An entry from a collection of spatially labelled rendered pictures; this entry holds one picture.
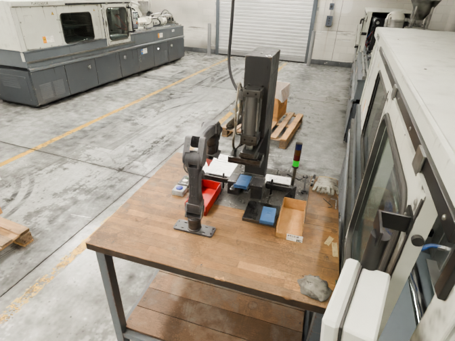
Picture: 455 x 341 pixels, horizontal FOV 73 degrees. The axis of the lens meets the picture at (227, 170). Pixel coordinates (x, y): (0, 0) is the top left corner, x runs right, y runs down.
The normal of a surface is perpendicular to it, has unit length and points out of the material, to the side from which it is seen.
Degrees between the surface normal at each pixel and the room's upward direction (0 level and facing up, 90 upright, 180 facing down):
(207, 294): 0
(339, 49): 90
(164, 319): 0
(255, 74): 90
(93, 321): 0
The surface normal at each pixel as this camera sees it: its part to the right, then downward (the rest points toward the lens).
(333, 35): -0.35, 0.46
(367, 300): -0.07, -0.89
